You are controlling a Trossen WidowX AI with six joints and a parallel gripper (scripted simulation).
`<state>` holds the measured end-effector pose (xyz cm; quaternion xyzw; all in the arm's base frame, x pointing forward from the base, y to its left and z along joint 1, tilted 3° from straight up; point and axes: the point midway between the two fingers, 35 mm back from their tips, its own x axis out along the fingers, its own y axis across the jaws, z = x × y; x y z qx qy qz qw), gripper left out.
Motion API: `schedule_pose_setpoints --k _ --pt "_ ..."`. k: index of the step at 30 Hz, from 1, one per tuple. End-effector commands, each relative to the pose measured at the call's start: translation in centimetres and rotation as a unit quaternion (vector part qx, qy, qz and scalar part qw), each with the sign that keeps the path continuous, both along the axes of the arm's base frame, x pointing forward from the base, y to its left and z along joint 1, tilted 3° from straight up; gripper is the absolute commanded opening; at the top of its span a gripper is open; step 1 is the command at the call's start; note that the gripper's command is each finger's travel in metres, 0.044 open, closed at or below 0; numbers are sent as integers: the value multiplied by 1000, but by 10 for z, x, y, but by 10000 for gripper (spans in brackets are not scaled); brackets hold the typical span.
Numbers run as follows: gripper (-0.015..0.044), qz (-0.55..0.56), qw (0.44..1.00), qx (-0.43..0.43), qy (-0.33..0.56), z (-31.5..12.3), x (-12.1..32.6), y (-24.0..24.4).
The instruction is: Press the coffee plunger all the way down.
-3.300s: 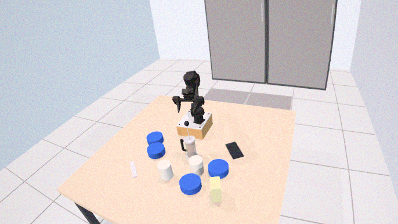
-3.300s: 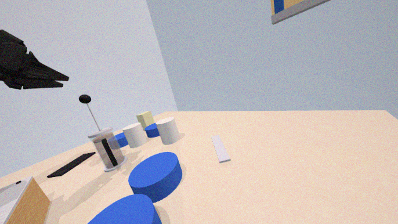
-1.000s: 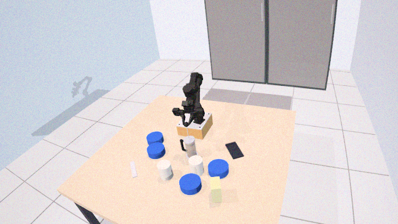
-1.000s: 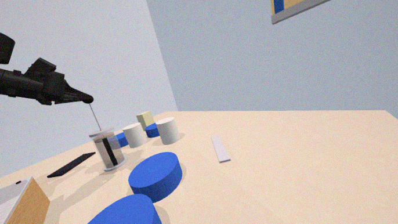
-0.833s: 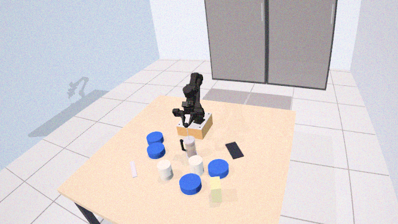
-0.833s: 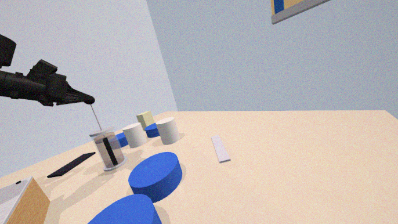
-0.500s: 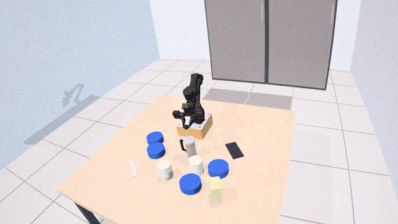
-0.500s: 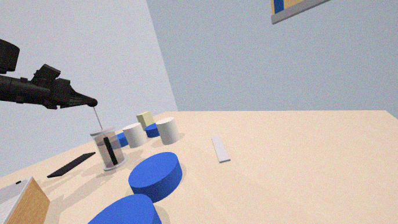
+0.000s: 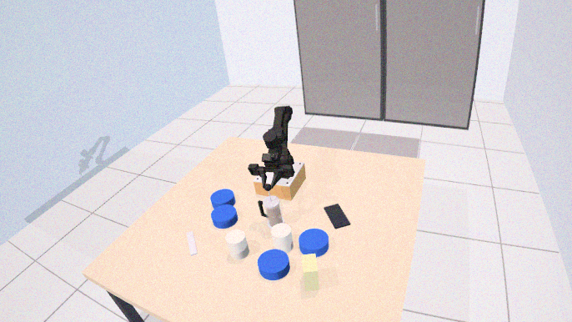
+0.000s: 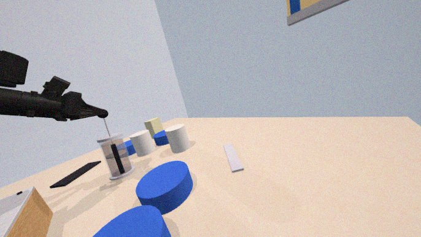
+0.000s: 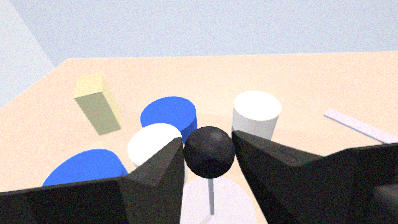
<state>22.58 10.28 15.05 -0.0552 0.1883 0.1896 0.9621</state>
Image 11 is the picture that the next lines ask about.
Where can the glass coffee press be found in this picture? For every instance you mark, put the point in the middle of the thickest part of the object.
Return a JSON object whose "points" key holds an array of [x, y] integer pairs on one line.
{"points": [[209, 152]]}

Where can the white cylinder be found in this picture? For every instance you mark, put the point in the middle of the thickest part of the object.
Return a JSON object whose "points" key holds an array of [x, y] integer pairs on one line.
{"points": [[149, 140], [256, 113]]}

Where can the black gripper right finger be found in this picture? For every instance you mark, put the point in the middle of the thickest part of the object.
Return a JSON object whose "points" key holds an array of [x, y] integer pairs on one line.
{"points": [[293, 186]]}

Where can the pale yellow rectangular block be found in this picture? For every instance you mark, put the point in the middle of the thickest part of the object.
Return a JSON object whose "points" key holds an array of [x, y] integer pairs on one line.
{"points": [[96, 100]]}

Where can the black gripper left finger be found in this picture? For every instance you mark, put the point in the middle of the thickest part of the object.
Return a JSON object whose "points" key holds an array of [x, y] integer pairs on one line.
{"points": [[150, 194]]}

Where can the pale lavender flat bar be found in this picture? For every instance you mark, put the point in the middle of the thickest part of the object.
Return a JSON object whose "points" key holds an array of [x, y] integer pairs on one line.
{"points": [[361, 127]]}

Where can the blue short cylinder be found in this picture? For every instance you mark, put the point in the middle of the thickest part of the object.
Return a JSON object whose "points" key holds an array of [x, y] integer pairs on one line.
{"points": [[176, 111], [87, 165]]}

